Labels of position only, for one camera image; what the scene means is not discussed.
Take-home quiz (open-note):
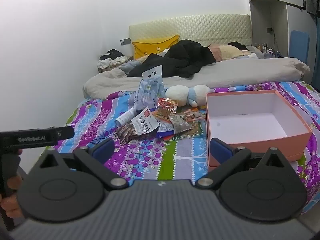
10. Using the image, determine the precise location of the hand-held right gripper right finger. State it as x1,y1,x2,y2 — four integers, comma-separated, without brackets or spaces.
194,137,294,189

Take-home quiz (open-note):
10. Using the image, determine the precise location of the orange white snack packet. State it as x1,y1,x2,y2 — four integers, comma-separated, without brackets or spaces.
180,108,207,122

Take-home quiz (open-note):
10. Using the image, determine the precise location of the large light blue snack bag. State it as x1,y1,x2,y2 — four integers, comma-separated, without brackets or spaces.
134,65,167,113

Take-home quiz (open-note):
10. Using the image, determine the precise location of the quilted cream headboard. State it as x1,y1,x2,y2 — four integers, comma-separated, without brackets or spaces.
129,14,251,60

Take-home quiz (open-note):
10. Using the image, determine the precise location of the green snack packet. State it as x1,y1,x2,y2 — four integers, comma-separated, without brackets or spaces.
172,121,203,141

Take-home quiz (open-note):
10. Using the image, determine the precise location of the person's left hand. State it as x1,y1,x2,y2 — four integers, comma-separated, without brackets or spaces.
0,149,23,218

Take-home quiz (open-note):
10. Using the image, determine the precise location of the row of small bottles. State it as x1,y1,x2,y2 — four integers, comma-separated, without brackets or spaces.
255,42,283,57

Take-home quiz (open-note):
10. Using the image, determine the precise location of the white brown snack packet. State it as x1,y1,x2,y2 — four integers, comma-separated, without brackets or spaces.
116,107,160,146

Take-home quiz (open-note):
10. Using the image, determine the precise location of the pink cardboard box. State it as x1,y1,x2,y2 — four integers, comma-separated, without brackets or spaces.
205,89,313,167

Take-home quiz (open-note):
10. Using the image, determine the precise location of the yellow pillow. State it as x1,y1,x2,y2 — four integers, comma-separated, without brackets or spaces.
132,34,180,59

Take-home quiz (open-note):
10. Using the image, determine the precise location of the clear orange snack packet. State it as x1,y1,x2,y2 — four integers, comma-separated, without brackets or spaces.
152,108,175,123

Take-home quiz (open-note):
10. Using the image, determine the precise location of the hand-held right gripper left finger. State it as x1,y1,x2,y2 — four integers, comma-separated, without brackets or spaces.
30,137,128,191

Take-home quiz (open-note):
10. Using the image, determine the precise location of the grey silver snack packet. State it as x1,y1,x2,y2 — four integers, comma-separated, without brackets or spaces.
168,114,193,134

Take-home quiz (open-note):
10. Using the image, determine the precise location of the white blue plush toy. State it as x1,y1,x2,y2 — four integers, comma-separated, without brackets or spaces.
164,84,211,107

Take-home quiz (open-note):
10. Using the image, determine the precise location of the grey pillow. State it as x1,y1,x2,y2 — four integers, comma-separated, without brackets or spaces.
83,57,311,100

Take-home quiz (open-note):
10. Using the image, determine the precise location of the pink beige pillow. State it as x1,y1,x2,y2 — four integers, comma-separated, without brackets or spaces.
208,44,244,62

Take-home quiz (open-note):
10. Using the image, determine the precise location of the blue padded board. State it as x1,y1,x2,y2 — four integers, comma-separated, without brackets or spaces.
290,30,310,64

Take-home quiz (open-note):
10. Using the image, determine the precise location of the blue white snack packet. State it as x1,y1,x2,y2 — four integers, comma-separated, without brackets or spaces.
156,124,176,139

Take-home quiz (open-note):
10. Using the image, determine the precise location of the red foil snack packet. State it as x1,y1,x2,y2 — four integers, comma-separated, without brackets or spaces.
157,97,179,111

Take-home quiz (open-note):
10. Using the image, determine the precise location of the black clothes pile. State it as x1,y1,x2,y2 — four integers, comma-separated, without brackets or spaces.
127,39,217,78

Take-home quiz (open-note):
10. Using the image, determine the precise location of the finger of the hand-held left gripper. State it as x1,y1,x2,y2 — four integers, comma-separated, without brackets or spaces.
56,126,75,139

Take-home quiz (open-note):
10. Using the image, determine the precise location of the white tube snack packet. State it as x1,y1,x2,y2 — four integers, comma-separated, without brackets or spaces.
114,107,138,127

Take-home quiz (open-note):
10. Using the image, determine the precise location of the floral striped bedsheet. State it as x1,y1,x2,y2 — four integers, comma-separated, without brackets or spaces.
65,81,320,215

